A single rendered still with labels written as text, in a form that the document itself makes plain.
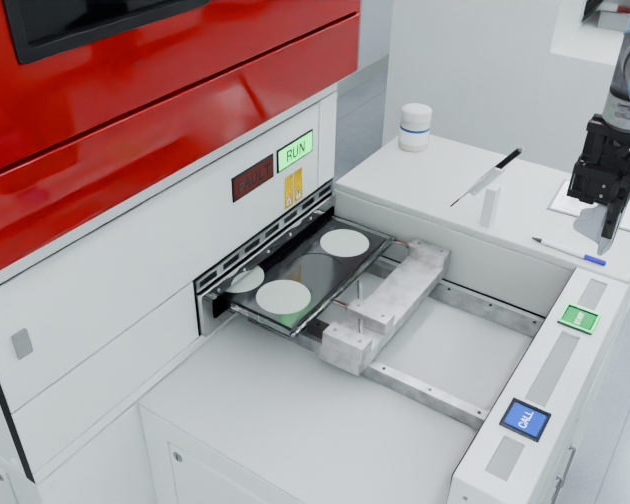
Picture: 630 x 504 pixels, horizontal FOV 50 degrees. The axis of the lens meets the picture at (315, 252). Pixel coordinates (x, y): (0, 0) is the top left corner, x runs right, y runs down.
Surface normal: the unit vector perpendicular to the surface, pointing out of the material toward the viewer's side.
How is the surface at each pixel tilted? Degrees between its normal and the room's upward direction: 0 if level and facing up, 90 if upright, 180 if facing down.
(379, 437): 0
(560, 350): 0
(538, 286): 90
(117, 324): 90
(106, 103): 90
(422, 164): 0
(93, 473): 90
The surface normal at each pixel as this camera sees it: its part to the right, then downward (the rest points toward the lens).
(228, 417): 0.02, -0.82
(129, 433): 0.83, 0.33
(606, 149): -0.55, 0.47
